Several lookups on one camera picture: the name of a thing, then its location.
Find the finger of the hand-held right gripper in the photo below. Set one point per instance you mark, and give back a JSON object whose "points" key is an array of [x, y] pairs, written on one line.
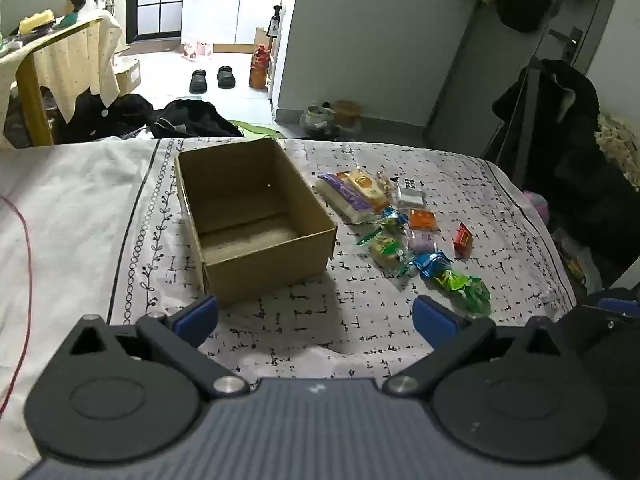
{"points": [[617, 306]]}

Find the grey door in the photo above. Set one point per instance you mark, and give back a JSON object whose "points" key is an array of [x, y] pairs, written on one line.
{"points": [[480, 75]]}

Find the green figurine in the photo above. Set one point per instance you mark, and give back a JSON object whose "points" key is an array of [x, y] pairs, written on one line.
{"points": [[76, 7]]}

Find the blue snack packet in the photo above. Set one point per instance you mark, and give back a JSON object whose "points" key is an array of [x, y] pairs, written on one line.
{"points": [[430, 262]]}

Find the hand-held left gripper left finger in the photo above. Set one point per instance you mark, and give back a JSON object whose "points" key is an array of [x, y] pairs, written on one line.
{"points": [[197, 317]]}

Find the black-framed glass door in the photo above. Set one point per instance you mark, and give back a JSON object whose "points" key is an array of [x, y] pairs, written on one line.
{"points": [[155, 0]]}

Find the pink round toy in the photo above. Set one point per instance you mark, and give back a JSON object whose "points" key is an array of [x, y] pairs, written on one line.
{"points": [[536, 207]]}

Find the clear nut packet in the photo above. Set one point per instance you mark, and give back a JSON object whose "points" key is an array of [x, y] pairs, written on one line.
{"points": [[386, 183]]}

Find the pink printed plastic bag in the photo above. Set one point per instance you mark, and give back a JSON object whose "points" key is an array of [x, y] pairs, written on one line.
{"points": [[196, 49]]}

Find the bright green snack packet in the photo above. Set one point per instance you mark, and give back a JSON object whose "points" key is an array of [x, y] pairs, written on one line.
{"points": [[450, 280]]}

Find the black clothing pile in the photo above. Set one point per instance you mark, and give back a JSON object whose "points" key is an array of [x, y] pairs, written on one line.
{"points": [[100, 117]]}

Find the small cardboard floor box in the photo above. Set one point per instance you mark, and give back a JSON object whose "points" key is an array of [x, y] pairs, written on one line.
{"points": [[129, 75]]}

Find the dark bottle with white label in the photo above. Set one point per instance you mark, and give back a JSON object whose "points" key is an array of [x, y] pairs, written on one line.
{"points": [[273, 22]]}

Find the black coat on rack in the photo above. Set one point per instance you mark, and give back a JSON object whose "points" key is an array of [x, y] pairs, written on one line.
{"points": [[565, 125]]}

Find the green cartoon floor mat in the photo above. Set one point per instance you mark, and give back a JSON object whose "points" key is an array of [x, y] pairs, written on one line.
{"points": [[257, 130]]}

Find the yellow wooden table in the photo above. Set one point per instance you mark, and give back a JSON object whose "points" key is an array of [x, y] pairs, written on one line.
{"points": [[32, 100]]}

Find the white packet with black label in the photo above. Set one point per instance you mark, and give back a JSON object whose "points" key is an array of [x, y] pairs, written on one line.
{"points": [[410, 195]]}

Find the black backpack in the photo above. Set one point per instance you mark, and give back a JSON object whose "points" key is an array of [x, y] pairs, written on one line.
{"points": [[192, 120]]}

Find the yellow sponge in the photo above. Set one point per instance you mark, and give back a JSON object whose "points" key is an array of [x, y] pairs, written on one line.
{"points": [[37, 21]]}

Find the black slipper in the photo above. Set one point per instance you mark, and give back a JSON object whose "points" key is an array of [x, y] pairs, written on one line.
{"points": [[198, 81], [226, 77]]}

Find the purple snack packet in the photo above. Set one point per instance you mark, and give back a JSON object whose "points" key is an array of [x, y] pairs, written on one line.
{"points": [[342, 199]]}

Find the small blue-green candy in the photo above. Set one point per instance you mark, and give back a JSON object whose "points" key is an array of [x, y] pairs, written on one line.
{"points": [[392, 217]]}

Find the small orange packet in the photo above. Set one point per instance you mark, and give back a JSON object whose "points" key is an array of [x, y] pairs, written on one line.
{"points": [[422, 219]]}

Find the orange bread packet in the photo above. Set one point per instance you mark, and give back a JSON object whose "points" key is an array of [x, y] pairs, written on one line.
{"points": [[365, 187]]}

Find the small red packet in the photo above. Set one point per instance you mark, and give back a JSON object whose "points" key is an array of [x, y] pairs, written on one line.
{"points": [[462, 240]]}

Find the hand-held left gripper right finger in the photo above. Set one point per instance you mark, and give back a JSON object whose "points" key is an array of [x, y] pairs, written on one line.
{"points": [[435, 320]]}

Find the dark green snack packet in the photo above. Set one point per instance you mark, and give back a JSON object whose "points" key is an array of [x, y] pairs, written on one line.
{"points": [[475, 295]]}

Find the white cabinet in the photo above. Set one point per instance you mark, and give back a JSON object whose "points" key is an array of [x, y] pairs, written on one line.
{"points": [[220, 5]]}

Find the green yellow pastry packet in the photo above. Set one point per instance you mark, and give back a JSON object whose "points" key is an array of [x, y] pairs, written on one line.
{"points": [[387, 249]]}

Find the pale purple candy packet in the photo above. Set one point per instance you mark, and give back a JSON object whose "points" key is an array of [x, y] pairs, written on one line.
{"points": [[421, 242]]}

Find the clear plastic trash bag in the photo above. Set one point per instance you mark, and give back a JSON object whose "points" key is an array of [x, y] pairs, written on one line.
{"points": [[316, 117]]}

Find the cream dotted tablecloth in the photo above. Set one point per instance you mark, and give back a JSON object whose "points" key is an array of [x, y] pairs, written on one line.
{"points": [[75, 65]]}

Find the cream fluffy blanket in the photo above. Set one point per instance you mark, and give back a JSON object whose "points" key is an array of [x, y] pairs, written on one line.
{"points": [[620, 145]]}

